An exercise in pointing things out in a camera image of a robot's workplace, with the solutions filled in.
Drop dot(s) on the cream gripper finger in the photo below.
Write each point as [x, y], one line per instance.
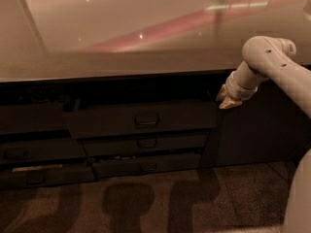
[229, 103]
[221, 94]

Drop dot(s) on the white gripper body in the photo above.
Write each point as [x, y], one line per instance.
[233, 90]

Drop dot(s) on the dark grey drawer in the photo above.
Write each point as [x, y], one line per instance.
[130, 119]
[146, 165]
[31, 118]
[40, 150]
[69, 173]
[124, 146]

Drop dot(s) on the dark grey cabinet door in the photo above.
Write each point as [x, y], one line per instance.
[268, 127]

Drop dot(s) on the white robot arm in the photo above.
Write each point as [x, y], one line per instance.
[273, 58]

